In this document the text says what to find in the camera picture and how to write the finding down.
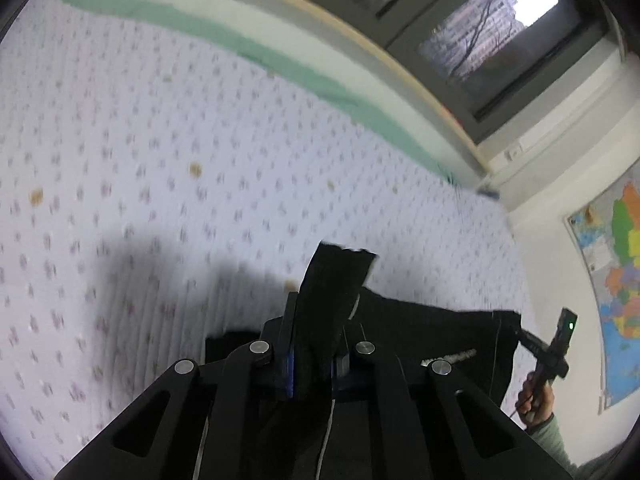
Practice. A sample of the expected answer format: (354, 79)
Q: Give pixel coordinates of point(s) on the beige windowsill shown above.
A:
(350, 30)

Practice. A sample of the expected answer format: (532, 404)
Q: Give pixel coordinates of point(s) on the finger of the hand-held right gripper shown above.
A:
(534, 346)

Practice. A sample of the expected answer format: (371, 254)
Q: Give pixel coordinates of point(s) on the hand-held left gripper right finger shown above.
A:
(341, 362)

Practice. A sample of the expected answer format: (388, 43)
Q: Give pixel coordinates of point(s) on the dark framed window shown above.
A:
(475, 30)

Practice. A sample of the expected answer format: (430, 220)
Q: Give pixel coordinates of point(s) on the black hooded jacket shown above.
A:
(400, 325)

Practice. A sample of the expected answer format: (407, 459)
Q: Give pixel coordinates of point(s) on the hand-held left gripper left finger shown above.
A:
(289, 360)

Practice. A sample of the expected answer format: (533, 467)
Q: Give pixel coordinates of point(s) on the floral quilted bed cover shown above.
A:
(150, 135)

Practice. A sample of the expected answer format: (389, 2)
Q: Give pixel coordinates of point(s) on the colourful wall map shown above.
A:
(620, 270)

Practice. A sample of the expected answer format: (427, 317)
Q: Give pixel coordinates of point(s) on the person's right forearm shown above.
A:
(555, 445)

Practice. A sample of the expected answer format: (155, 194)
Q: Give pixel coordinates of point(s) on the white wall switch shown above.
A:
(515, 152)

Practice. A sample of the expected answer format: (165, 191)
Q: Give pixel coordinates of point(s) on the person's right hand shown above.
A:
(542, 410)

